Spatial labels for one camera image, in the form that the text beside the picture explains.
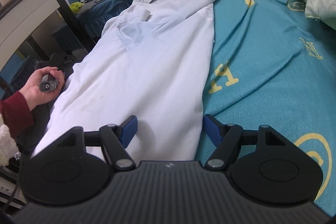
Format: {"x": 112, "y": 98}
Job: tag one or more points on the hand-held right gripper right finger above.
{"x": 211, "y": 127}

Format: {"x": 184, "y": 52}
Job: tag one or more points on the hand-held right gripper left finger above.
{"x": 128, "y": 130}

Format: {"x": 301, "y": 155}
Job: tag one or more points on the white shirt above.
{"x": 147, "y": 69}

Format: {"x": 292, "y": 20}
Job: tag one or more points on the person's left forearm red sleeve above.
{"x": 14, "y": 112}

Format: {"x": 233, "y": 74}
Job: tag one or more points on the person's left hand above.
{"x": 32, "y": 88}

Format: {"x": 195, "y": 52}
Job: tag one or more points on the white fluffy garment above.
{"x": 6, "y": 142}

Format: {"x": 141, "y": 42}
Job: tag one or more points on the white black desk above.
{"x": 29, "y": 14}

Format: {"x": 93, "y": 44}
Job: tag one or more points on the yellow green plush toy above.
{"x": 76, "y": 7}

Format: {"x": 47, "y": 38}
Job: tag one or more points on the teal printed bed sheet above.
{"x": 262, "y": 56}

